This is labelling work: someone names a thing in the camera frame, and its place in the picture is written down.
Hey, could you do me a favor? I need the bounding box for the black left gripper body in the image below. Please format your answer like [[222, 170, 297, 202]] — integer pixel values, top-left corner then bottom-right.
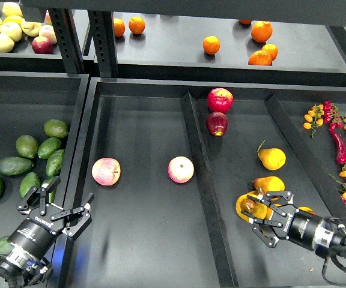
[[8, 203, 65, 259]]

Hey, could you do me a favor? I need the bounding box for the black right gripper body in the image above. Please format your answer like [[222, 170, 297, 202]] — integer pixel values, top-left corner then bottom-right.
[[276, 209, 326, 251]]

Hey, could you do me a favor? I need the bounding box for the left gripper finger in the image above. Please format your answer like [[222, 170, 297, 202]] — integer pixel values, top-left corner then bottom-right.
[[17, 176, 61, 216], [50, 193, 94, 240]]

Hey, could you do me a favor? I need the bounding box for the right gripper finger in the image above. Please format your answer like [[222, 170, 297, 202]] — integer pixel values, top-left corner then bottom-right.
[[248, 191, 295, 216], [242, 211, 284, 248]]

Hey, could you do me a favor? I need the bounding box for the yellow pear with brown spot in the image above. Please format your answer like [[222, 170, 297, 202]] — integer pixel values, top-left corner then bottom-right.
[[235, 191, 272, 222]]

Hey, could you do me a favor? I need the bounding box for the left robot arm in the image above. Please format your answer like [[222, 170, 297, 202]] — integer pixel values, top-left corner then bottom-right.
[[0, 176, 94, 287]]

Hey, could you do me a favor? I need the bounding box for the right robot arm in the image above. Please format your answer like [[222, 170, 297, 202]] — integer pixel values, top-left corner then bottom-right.
[[235, 188, 346, 277]]

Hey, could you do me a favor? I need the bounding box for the yellow pear lower centre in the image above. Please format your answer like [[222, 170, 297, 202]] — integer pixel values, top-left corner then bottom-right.
[[265, 204, 283, 220]]

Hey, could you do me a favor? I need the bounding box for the yellow pear middle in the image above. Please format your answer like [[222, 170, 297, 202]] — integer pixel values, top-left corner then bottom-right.
[[252, 176, 285, 195]]

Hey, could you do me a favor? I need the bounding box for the green avocado by rim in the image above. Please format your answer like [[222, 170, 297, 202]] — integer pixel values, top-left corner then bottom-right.
[[46, 149, 65, 177]]

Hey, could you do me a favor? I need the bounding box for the yellow pear lower right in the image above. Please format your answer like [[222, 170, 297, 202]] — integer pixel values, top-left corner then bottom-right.
[[299, 206, 317, 215]]

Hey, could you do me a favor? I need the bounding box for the dark avocado lower centre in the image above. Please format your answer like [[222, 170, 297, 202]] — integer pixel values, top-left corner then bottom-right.
[[19, 172, 41, 199]]

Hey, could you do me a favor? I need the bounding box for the green avocado centre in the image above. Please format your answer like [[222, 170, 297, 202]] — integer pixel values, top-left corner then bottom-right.
[[37, 137, 62, 159]]

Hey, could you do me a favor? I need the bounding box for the yellow pear with stem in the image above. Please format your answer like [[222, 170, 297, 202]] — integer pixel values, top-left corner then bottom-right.
[[257, 140, 287, 171]]

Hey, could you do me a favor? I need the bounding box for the dark avocado left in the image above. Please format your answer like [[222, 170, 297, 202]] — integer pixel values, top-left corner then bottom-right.
[[0, 157, 34, 176]]

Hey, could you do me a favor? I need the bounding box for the green avocado upper left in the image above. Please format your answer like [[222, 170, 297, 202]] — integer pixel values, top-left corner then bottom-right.
[[16, 134, 38, 159]]

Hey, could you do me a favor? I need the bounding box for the green avocado top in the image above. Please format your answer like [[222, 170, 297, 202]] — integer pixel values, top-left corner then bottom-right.
[[44, 119, 69, 139]]

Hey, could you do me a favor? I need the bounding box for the pink apple left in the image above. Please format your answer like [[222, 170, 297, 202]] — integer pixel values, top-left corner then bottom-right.
[[91, 157, 121, 186]]

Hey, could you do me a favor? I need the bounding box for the red chili pepper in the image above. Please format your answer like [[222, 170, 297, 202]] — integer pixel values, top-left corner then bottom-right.
[[329, 123, 346, 164]]

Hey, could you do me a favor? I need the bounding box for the pink apple centre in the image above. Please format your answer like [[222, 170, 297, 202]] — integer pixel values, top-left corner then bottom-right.
[[168, 156, 194, 184]]

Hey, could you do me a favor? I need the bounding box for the dark red apple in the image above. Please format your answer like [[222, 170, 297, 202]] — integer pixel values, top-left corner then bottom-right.
[[205, 112, 228, 137]]

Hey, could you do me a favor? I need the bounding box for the orange cherry tomato bunch left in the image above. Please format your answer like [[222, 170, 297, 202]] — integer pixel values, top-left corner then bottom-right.
[[303, 104, 324, 138]]

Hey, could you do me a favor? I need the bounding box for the black divided centre tray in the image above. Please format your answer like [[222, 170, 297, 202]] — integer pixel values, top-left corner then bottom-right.
[[62, 79, 346, 287]]

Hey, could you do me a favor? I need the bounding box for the red cherry tomato bunch top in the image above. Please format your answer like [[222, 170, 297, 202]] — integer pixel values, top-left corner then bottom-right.
[[323, 101, 342, 130]]

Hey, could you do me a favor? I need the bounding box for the bright red apple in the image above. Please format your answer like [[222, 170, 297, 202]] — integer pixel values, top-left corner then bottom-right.
[[207, 88, 234, 113]]

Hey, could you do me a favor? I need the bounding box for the red apple on shelf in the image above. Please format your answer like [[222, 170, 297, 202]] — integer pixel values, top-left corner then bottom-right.
[[32, 36, 53, 54]]

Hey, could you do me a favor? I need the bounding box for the orange front right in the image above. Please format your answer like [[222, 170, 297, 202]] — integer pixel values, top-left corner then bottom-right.
[[248, 50, 272, 65]]

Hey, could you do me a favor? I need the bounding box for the pale yellow apple front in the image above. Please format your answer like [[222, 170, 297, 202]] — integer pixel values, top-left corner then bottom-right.
[[0, 34, 14, 53]]

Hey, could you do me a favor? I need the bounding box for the orange right small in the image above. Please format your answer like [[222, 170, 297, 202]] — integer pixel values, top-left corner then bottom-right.
[[262, 43, 278, 61]]

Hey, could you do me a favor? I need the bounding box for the pale pink apple shelf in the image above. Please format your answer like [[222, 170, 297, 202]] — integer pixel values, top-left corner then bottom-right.
[[38, 25, 57, 45]]

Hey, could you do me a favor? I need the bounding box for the black perforated post left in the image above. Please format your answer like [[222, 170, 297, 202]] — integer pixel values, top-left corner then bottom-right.
[[48, 8, 85, 74]]

